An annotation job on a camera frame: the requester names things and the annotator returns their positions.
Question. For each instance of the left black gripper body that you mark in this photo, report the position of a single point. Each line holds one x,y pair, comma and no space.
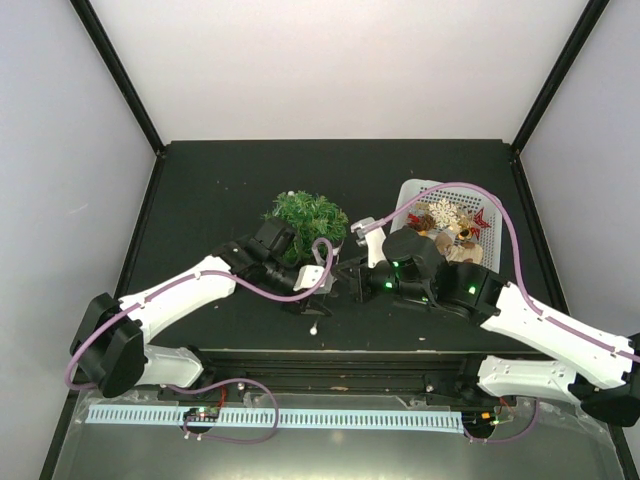
293,305

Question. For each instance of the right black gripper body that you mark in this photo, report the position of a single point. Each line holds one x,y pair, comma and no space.
363,291

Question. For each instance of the small green christmas tree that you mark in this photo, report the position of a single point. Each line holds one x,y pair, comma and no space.
313,216

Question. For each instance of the white perforated plastic basket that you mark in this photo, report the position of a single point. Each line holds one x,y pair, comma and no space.
468,202

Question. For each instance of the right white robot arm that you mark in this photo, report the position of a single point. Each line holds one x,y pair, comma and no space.
593,369

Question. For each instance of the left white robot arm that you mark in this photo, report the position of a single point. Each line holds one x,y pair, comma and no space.
113,346

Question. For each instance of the brown pine cone ornament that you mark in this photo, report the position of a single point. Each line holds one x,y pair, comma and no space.
421,224

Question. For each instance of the gold snowflake ornament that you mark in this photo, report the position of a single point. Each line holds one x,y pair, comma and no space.
444,213

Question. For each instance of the red star ornament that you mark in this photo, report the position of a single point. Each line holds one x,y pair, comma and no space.
479,222

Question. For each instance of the right circuit board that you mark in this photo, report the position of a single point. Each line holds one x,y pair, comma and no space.
481,418

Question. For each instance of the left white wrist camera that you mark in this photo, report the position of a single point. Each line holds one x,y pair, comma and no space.
314,276

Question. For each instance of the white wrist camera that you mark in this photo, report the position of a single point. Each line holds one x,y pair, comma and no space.
314,276
370,234

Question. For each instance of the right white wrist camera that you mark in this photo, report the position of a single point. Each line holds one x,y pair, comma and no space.
370,234

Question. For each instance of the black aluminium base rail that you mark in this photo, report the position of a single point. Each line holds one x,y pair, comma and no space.
450,378

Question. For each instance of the white slotted cable duct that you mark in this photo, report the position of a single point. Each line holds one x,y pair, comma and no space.
232,417

